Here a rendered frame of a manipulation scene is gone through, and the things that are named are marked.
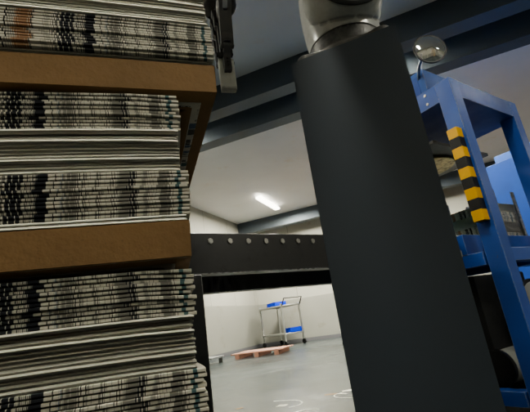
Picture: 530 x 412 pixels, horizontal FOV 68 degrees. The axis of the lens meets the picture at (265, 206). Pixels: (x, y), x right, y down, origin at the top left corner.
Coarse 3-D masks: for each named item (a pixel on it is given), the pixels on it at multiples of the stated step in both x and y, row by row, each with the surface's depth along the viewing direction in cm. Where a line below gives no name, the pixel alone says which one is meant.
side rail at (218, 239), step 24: (192, 240) 111; (216, 240) 115; (240, 240) 120; (264, 240) 124; (288, 240) 130; (312, 240) 135; (192, 264) 109; (216, 264) 113; (240, 264) 117; (264, 264) 122; (288, 264) 127; (312, 264) 132
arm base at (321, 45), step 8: (352, 24) 77; (360, 24) 77; (328, 32) 78; (336, 32) 77; (344, 32) 76; (352, 32) 76; (360, 32) 76; (368, 32) 73; (320, 40) 79; (328, 40) 77; (336, 40) 76; (344, 40) 75; (312, 48) 82; (320, 48) 79; (328, 48) 76; (304, 56) 77
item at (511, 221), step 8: (504, 208) 252; (512, 208) 259; (456, 216) 259; (464, 216) 255; (504, 216) 248; (512, 216) 255; (456, 224) 259; (464, 224) 255; (472, 224) 250; (512, 224) 250; (456, 232) 259; (464, 232) 255; (472, 232) 250; (512, 232) 247; (520, 232) 253
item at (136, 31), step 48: (0, 0) 50; (48, 0) 52; (96, 0) 54; (144, 0) 56; (192, 0) 59; (0, 48) 48; (48, 48) 50; (96, 48) 51; (144, 48) 53; (192, 48) 56; (192, 96) 55; (192, 144) 68
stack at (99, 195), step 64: (0, 128) 46; (64, 128) 47; (128, 128) 49; (0, 192) 43; (64, 192) 45; (128, 192) 46; (0, 320) 40; (64, 320) 41; (128, 320) 42; (192, 320) 44; (0, 384) 38; (64, 384) 39; (128, 384) 40; (192, 384) 42
